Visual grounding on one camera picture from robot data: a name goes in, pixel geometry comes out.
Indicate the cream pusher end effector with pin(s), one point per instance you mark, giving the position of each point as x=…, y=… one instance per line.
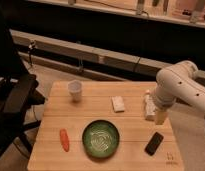
x=160, y=116

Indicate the green ceramic bowl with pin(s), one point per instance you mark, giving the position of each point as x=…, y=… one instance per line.
x=100, y=139

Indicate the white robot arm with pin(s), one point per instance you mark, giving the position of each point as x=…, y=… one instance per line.
x=177, y=81

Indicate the white plastic bottle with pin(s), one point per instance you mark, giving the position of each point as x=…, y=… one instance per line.
x=149, y=106

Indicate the black smartphone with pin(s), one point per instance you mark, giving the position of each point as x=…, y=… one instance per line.
x=154, y=143

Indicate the white sponge block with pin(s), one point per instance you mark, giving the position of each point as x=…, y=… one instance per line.
x=118, y=104

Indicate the orange carrot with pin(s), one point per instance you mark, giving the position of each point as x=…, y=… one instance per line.
x=64, y=139

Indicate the black office chair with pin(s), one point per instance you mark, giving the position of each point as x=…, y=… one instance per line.
x=17, y=93

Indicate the grey baseboard rail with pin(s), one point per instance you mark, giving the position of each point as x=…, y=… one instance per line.
x=85, y=61

